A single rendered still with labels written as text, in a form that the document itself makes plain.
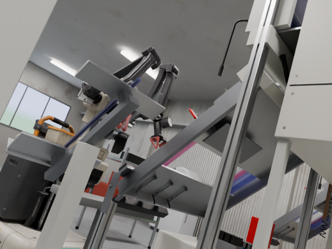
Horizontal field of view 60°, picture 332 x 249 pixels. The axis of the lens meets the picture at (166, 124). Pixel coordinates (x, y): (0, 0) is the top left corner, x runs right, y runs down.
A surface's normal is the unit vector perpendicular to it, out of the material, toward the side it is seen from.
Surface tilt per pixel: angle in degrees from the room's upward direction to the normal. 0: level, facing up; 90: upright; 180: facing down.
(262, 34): 90
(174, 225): 90
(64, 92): 90
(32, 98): 90
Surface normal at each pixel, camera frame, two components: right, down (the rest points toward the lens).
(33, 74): 0.73, 0.09
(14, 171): -0.47, -0.35
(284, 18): -0.66, -0.37
